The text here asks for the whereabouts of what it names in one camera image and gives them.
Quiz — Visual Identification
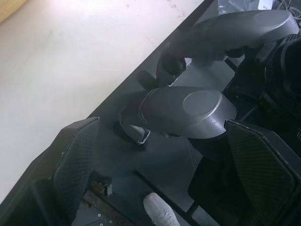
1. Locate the white shoe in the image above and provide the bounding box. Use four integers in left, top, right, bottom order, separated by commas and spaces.
143, 192, 182, 226

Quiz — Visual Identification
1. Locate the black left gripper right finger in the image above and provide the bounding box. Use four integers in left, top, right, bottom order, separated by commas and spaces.
224, 119, 301, 226

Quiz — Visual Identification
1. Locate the rusty metal bracket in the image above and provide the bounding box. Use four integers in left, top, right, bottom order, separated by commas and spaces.
82, 180, 132, 226

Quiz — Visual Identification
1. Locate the silver right robot leg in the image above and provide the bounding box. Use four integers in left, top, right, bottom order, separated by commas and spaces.
157, 9, 300, 87

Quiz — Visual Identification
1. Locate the silver left robot leg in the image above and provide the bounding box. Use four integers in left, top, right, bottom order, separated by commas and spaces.
119, 86, 237, 146

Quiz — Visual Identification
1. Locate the silver robot leg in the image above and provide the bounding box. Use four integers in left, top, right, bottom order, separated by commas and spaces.
119, 86, 237, 146
157, 9, 300, 87

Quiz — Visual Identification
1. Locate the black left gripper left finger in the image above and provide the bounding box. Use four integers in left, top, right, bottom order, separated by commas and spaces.
0, 116, 102, 226

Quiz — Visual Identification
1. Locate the black robot waist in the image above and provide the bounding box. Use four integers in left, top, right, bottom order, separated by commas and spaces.
225, 34, 301, 132

